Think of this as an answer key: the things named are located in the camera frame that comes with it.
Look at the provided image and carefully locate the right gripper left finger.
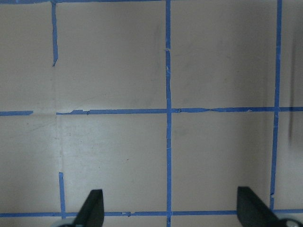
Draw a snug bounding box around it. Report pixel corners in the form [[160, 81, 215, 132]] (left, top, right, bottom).
[[73, 189, 105, 227]]

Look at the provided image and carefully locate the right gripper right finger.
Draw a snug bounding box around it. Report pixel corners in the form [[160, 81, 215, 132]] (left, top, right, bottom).
[[237, 186, 282, 227]]

